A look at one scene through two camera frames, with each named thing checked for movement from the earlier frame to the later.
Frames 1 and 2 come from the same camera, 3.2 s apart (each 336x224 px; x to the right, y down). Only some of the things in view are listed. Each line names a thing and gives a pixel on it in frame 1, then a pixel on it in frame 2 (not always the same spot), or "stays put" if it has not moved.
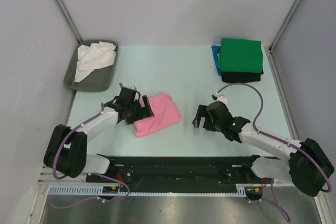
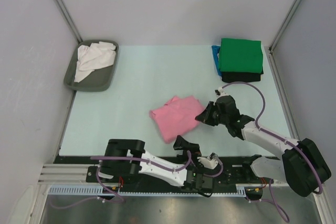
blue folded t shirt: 216,50 stays put
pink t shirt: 166,114 to 177,116
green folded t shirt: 240,55 stays put
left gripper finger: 131,119 to 194,157
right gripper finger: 209,126 to 212,121
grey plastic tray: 98,80 stays put
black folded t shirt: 228,77 stays put
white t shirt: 96,55 stays put
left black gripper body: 134,108 to 191,157
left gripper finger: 147,112 to 180,144
